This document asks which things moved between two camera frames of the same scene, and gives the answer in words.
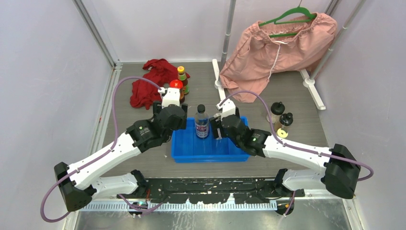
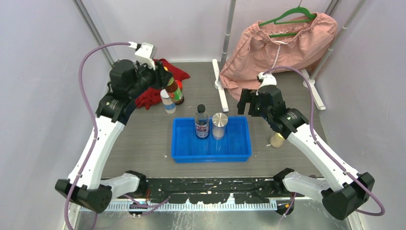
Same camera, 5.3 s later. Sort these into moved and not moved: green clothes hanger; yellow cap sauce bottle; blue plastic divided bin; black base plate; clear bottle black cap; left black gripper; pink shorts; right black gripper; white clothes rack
Moved: yellow cap sauce bottle; left black gripper; right black gripper
Not moved: white clothes rack; pink shorts; blue plastic divided bin; clear bottle black cap; green clothes hanger; black base plate
